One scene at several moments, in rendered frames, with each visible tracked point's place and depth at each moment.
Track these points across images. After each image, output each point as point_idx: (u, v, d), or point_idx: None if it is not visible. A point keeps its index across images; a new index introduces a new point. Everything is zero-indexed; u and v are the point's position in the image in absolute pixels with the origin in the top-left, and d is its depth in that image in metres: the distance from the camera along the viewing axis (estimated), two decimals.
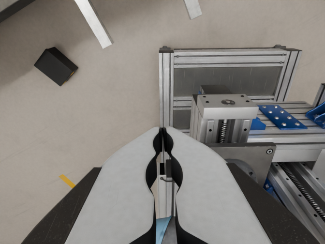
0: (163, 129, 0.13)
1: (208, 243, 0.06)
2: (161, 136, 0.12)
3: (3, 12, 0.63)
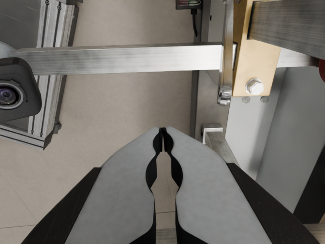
0: (163, 129, 0.13)
1: (208, 243, 0.06)
2: (161, 136, 0.12)
3: None
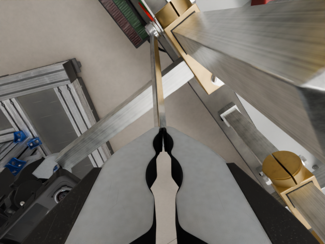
0: (163, 129, 0.13)
1: (208, 243, 0.06)
2: (161, 136, 0.12)
3: None
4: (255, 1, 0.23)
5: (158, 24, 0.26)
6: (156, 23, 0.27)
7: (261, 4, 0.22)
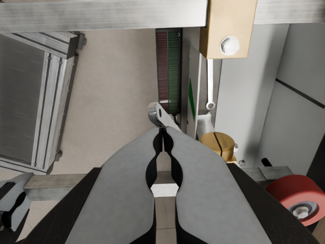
0: (163, 129, 0.13)
1: (208, 243, 0.06)
2: (161, 136, 0.12)
3: None
4: (275, 189, 0.28)
5: None
6: None
7: (278, 198, 0.27)
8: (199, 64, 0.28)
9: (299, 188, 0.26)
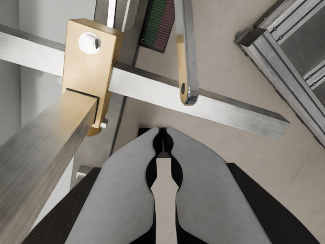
0: (163, 129, 0.13)
1: (208, 243, 0.06)
2: (161, 136, 0.12)
3: None
4: None
5: None
6: None
7: None
8: (125, 18, 0.23)
9: None
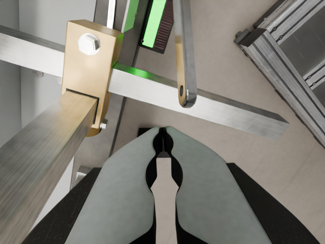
0: (163, 129, 0.13)
1: (208, 243, 0.06)
2: (161, 136, 0.12)
3: None
4: None
5: None
6: None
7: None
8: (125, 19, 0.23)
9: None
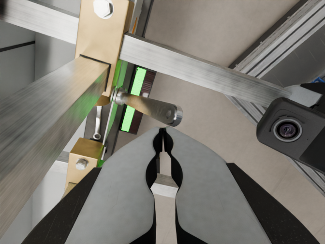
0: (163, 129, 0.13)
1: (208, 243, 0.06)
2: (161, 136, 0.12)
3: None
4: None
5: (111, 99, 0.27)
6: (113, 97, 0.29)
7: None
8: (104, 138, 0.38)
9: None
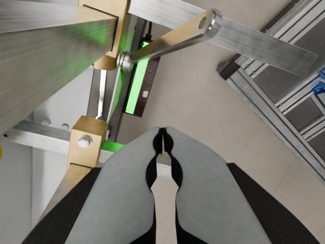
0: (163, 129, 0.13)
1: (208, 243, 0.06)
2: (161, 136, 0.12)
3: None
4: None
5: (118, 62, 0.25)
6: (119, 62, 0.26)
7: None
8: (109, 115, 0.35)
9: None
